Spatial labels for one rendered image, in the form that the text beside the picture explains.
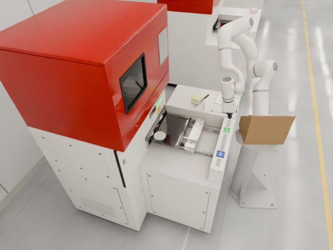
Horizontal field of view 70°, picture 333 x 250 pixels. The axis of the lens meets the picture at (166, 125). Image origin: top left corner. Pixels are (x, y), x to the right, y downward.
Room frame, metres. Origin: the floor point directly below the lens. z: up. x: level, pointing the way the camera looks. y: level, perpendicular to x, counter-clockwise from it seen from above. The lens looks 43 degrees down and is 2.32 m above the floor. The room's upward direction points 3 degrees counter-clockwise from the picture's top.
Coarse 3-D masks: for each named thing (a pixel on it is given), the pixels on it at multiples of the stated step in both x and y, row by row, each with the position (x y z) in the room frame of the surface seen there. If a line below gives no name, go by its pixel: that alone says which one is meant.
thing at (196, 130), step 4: (196, 124) 1.51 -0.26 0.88; (200, 124) 1.51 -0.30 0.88; (192, 128) 1.46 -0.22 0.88; (196, 128) 1.46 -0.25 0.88; (200, 128) 1.46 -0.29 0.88; (192, 132) 1.41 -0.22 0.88; (196, 132) 1.41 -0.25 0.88; (200, 132) 1.41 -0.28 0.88; (192, 136) 1.37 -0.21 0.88; (196, 136) 1.37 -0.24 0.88; (196, 144) 1.29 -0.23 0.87; (184, 148) 1.24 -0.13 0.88; (192, 152) 1.22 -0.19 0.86
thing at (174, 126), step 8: (168, 120) 1.56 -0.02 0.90; (176, 120) 1.56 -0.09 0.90; (184, 120) 1.55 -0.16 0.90; (160, 128) 1.46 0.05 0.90; (168, 128) 1.46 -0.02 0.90; (176, 128) 1.45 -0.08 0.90; (184, 128) 1.45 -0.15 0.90; (152, 136) 1.37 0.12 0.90; (168, 136) 1.36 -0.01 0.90; (176, 136) 1.36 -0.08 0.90; (176, 144) 1.27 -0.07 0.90
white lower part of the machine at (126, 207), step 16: (64, 176) 1.17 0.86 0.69; (80, 176) 1.10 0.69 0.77; (80, 192) 1.14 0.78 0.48; (96, 192) 1.07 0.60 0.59; (112, 192) 1.00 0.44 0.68; (128, 192) 0.96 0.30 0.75; (80, 208) 1.19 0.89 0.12; (96, 208) 1.10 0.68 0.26; (112, 208) 1.03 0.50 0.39; (128, 208) 0.96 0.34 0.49; (144, 208) 1.10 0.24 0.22; (128, 224) 0.99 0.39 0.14
